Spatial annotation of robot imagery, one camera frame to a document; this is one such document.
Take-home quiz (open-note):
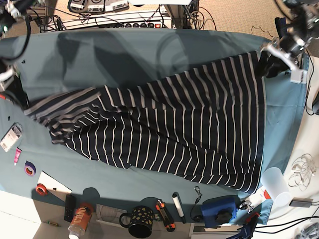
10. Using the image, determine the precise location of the grey small box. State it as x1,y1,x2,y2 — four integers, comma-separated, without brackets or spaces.
289,198,313,208

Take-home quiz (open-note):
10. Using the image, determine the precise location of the orange black utility knife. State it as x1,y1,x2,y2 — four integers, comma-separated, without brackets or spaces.
156,199,176,233

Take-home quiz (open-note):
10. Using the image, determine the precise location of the white cable bundle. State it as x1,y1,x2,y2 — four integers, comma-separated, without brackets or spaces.
288,153,317,192

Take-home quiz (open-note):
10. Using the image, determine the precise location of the orange tape roll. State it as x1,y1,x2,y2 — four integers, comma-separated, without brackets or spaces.
35,183,48,196

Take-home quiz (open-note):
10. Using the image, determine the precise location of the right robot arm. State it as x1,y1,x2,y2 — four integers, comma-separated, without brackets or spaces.
0,0,36,68

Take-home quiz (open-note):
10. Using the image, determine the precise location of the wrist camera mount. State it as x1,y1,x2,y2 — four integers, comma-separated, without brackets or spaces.
260,38,307,84
0,67,15,92

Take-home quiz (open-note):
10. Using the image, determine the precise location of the clear plastic screw box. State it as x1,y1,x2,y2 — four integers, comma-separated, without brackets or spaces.
0,122,23,152

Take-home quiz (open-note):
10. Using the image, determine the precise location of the black mug yellow pattern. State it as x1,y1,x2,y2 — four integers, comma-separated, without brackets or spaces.
119,206,154,239

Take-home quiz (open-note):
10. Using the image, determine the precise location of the white power strip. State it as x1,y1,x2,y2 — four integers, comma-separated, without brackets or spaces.
62,10,174,30

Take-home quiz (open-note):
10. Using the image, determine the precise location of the black remote control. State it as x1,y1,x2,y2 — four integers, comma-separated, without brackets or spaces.
64,194,76,222

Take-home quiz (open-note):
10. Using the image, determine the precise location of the blue clamp block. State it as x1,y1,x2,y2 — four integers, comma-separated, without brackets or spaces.
201,196,238,228

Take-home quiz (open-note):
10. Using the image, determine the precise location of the blue black clamp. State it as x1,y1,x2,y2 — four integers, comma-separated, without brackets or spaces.
275,17,288,38

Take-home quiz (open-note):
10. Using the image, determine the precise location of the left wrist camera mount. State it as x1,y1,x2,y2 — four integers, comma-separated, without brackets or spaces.
260,38,307,84

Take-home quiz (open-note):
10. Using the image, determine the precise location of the purple tape roll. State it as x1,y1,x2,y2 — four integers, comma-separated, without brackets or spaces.
24,161,36,176

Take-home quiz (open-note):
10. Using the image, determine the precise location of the orange drink bottle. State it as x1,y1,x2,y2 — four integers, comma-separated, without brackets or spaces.
68,203,94,239

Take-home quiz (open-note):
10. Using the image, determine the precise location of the teal table cloth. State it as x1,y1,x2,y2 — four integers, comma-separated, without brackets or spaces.
0,28,306,217

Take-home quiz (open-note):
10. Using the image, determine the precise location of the black lanyard with clip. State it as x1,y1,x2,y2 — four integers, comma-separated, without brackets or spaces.
190,185,203,223

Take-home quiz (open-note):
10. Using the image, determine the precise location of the translucent plastic cup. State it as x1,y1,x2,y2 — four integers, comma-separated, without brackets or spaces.
261,167,292,207

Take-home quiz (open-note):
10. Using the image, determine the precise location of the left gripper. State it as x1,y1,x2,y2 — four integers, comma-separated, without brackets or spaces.
256,33,306,78

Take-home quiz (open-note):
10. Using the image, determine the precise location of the pink glue tube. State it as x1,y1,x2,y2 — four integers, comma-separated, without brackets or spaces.
13,147,22,166

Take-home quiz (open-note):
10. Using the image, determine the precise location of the white paper sheet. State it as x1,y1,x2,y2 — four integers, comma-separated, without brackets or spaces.
37,171,72,194

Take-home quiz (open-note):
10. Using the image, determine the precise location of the white black marker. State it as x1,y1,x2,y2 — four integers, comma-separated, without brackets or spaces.
172,192,186,224

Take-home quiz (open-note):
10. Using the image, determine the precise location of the white red card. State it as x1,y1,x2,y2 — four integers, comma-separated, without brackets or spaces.
245,186,271,208

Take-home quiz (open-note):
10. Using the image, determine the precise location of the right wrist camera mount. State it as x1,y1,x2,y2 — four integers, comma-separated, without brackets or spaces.
0,67,15,92

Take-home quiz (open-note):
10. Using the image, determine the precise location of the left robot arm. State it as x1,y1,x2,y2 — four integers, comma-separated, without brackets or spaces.
255,0,319,83

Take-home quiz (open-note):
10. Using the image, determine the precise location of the navy white striped t-shirt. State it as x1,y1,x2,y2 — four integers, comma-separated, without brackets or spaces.
24,51,266,194

